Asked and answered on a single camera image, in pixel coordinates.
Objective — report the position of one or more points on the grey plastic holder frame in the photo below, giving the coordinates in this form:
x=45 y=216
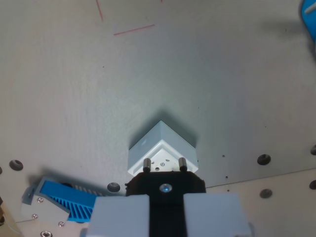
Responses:
x=33 y=191

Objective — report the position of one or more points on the blue object with white line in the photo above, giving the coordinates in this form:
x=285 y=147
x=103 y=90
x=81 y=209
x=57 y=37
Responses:
x=309 y=17

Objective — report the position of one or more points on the blue ribbed plastic part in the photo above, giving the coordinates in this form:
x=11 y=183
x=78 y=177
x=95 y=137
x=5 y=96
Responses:
x=71 y=201

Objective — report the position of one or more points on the white socket box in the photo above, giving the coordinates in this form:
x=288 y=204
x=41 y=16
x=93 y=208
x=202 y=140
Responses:
x=172 y=140

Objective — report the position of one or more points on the white mounting block with screws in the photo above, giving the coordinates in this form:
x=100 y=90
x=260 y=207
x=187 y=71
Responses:
x=43 y=209

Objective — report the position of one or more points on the black two-pin power plug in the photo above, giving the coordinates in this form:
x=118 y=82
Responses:
x=166 y=209

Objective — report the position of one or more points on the beige plastic part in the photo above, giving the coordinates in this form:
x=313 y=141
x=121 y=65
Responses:
x=6 y=222

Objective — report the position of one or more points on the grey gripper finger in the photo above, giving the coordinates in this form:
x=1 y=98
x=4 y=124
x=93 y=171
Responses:
x=214 y=217
x=121 y=217

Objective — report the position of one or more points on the silver hex socket screw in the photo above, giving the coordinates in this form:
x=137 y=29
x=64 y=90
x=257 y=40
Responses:
x=45 y=233

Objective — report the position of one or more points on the dark countersunk table screw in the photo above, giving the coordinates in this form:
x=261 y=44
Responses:
x=16 y=165
x=263 y=159
x=313 y=185
x=265 y=193
x=113 y=186

